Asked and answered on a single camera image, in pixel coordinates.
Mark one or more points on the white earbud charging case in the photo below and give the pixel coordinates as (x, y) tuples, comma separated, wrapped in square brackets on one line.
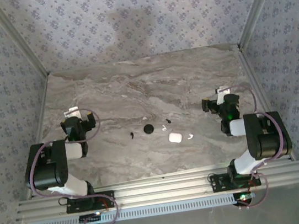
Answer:
[(175, 137)]

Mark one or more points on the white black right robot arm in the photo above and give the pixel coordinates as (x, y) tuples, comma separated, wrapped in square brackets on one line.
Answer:
[(267, 140)]

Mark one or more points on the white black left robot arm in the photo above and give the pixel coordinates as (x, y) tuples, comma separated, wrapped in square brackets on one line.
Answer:
[(46, 171)]

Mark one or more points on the black controller board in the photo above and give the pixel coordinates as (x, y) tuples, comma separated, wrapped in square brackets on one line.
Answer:
[(89, 218), (243, 197)]

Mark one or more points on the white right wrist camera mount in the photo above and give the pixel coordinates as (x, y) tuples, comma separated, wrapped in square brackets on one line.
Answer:
[(222, 94)]

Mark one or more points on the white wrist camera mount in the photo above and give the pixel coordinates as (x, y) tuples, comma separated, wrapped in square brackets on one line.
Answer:
[(72, 111), (222, 94)]

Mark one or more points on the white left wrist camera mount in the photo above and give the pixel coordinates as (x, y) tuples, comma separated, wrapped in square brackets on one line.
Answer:
[(72, 111)]

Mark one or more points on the aluminium table edge rail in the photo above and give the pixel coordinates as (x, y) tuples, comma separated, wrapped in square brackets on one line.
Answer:
[(258, 85), (41, 124)]

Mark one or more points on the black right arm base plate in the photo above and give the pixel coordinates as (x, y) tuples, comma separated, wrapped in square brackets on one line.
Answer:
[(218, 183)]

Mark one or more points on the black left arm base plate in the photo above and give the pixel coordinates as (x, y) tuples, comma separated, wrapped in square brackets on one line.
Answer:
[(73, 207)]

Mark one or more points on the aluminium mounting rail beam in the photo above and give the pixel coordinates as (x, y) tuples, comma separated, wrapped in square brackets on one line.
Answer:
[(163, 189)]

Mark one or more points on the aluminium frame post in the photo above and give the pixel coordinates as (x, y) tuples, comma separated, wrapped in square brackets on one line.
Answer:
[(258, 4), (18, 38)]

